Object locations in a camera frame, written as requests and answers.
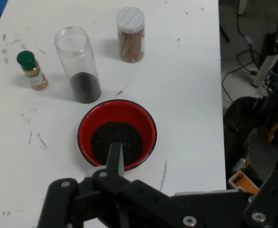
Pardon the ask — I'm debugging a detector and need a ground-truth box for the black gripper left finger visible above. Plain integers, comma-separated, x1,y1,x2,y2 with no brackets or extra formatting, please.
38,142,201,228

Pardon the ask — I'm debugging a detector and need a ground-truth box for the white-lidded jar of brown sticks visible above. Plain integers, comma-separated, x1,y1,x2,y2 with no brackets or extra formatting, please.
115,6,146,64

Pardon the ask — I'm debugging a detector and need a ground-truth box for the white metal pole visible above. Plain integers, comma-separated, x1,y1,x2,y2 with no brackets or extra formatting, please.
251,23,278,88

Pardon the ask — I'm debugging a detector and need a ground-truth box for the clear plastic jar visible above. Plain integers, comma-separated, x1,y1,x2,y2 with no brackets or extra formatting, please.
54,26,102,105

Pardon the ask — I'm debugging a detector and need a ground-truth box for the green-capped spice bottle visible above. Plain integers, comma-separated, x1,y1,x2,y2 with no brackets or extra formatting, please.
16,50,48,91

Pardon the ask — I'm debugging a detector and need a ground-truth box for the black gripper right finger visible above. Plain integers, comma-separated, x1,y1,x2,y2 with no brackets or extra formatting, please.
243,128,278,228

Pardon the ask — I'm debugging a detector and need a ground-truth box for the orange handheld meter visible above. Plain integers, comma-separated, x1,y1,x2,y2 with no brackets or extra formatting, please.
228,170,260,196

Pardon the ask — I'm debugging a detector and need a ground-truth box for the red bowl with black rim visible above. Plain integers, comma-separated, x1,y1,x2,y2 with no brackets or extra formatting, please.
77,99,157,171

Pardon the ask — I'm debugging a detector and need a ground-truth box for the black floor cable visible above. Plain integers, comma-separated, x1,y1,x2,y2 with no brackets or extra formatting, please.
235,0,255,47
221,49,259,103

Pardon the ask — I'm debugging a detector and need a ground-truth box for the black backpack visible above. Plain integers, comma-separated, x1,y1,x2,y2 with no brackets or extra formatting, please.
223,95,278,188

